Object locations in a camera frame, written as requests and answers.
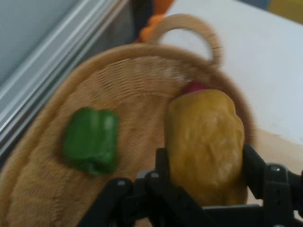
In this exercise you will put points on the magenta toy vegetable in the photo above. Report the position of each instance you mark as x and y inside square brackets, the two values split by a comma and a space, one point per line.
[193, 87]

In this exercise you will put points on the green bell pepper toy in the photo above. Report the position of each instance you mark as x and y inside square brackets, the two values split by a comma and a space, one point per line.
[92, 139]

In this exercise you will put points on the yellow-brown toy potato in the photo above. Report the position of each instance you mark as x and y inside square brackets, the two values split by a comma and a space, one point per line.
[206, 146]

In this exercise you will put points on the smooth orange plastic piece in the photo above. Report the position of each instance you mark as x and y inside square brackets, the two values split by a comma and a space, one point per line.
[163, 5]

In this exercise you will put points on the silver aluminium frame rail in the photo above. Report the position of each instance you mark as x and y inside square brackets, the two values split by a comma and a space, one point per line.
[47, 63]

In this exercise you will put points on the orange flower-shaped plastic toy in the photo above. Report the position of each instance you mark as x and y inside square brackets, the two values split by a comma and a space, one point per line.
[149, 29]

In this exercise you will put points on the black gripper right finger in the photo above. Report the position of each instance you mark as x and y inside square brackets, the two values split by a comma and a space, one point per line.
[281, 189]

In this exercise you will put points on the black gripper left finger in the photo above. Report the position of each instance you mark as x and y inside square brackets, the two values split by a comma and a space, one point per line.
[151, 201]

